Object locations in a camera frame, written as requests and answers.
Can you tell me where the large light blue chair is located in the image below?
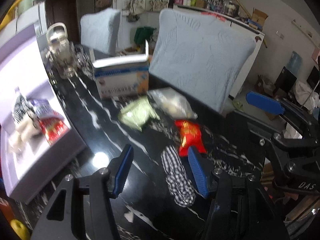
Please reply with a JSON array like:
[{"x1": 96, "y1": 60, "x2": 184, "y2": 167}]
[{"x1": 148, "y1": 7, "x2": 258, "y2": 113}]

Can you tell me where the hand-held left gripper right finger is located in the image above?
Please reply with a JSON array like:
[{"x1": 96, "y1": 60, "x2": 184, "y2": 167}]
[{"x1": 187, "y1": 146, "x2": 290, "y2": 240}]

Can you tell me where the row of cosmetic bottles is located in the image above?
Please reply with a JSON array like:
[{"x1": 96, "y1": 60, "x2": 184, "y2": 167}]
[{"x1": 174, "y1": 0, "x2": 241, "y2": 16}]

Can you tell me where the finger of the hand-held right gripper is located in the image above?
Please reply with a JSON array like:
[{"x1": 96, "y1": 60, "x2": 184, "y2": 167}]
[
  {"x1": 247, "y1": 121, "x2": 320, "y2": 173},
  {"x1": 246, "y1": 91, "x2": 320, "y2": 145}
]

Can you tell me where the glass mug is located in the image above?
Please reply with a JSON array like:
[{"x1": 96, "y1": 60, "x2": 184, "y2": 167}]
[{"x1": 72, "y1": 43, "x2": 93, "y2": 77}]

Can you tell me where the green bag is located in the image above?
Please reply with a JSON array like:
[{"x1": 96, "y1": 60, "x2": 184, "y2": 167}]
[{"x1": 133, "y1": 26, "x2": 157, "y2": 45}]

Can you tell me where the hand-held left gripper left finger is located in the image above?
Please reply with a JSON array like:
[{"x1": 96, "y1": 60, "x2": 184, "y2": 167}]
[{"x1": 30, "y1": 144, "x2": 134, "y2": 240}]

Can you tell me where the lavender gift box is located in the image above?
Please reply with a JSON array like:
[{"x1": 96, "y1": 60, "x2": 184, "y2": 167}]
[{"x1": 0, "y1": 22, "x2": 87, "y2": 205}]

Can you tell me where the sheep plush toy with glasses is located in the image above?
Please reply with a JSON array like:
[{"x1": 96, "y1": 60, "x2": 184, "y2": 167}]
[{"x1": 8, "y1": 115, "x2": 41, "y2": 153}]

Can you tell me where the white cabinet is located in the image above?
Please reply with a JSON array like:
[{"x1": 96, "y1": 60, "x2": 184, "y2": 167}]
[{"x1": 173, "y1": 3, "x2": 265, "y2": 98}]

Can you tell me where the pale green packet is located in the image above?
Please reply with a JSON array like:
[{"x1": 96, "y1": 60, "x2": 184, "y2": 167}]
[{"x1": 117, "y1": 97, "x2": 161, "y2": 131}]

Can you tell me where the beige tote bag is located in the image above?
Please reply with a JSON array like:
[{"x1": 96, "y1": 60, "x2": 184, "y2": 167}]
[
  {"x1": 149, "y1": 0, "x2": 169, "y2": 12},
  {"x1": 127, "y1": 0, "x2": 146, "y2": 14}
]

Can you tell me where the white astronaut water bottle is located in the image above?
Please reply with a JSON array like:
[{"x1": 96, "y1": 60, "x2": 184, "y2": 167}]
[{"x1": 46, "y1": 22, "x2": 77, "y2": 78}]

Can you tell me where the yellow lemon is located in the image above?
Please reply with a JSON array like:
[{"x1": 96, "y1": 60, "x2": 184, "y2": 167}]
[{"x1": 10, "y1": 219, "x2": 31, "y2": 240}]

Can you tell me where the clear bag of white snacks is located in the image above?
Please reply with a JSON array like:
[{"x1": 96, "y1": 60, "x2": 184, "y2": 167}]
[{"x1": 148, "y1": 88, "x2": 198, "y2": 120}]

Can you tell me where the red packet with gold print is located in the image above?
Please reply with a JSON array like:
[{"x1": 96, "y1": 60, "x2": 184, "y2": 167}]
[{"x1": 174, "y1": 119, "x2": 207, "y2": 157}]

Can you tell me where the small light blue chair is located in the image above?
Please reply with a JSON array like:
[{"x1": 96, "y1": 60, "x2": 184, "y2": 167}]
[{"x1": 80, "y1": 7, "x2": 121, "y2": 56}]

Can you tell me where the cardboard box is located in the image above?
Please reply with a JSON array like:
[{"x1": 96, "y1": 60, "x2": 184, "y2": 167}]
[{"x1": 249, "y1": 8, "x2": 270, "y2": 30}]

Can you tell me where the red packet with white label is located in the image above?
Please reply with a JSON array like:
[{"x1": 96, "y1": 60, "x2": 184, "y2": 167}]
[{"x1": 39, "y1": 114, "x2": 71, "y2": 146}]

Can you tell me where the black white gingham cloth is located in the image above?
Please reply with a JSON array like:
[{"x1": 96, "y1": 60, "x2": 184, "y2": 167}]
[
  {"x1": 12, "y1": 87, "x2": 36, "y2": 121},
  {"x1": 161, "y1": 144, "x2": 197, "y2": 207}
]

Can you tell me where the white fridge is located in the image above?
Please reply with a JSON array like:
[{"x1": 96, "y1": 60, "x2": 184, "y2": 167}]
[{"x1": 14, "y1": 1, "x2": 48, "y2": 38}]

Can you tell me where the blue white carton box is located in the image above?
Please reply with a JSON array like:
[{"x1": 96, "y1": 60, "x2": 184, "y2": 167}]
[{"x1": 89, "y1": 39, "x2": 151, "y2": 100}]

